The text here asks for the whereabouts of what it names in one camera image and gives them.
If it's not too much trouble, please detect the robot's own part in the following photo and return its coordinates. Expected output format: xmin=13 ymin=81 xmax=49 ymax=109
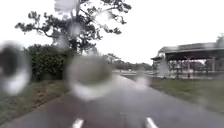
xmin=71 ymin=118 xmax=85 ymax=128
xmin=145 ymin=116 xmax=159 ymax=128

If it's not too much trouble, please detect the dark green hedge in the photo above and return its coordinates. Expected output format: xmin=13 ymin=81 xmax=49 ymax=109
xmin=23 ymin=43 xmax=78 ymax=82

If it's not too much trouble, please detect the tall spreading tree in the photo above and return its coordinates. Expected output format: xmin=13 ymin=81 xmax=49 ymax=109
xmin=14 ymin=0 xmax=133 ymax=56

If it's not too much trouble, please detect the wet grey asphalt path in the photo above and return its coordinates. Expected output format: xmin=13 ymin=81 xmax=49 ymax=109
xmin=0 ymin=73 xmax=224 ymax=128

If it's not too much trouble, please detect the grass strip with leaf litter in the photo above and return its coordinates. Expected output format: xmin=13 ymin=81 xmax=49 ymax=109
xmin=0 ymin=79 xmax=73 ymax=127

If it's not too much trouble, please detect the distant row of trees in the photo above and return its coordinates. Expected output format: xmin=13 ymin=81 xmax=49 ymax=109
xmin=103 ymin=52 xmax=154 ymax=72

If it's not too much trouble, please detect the green grass verge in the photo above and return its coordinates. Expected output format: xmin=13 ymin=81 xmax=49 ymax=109
xmin=149 ymin=77 xmax=224 ymax=114

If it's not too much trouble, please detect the open shelter building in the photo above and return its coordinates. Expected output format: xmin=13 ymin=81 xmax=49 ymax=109
xmin=150 ymin=41 xmax=224 ymax=80

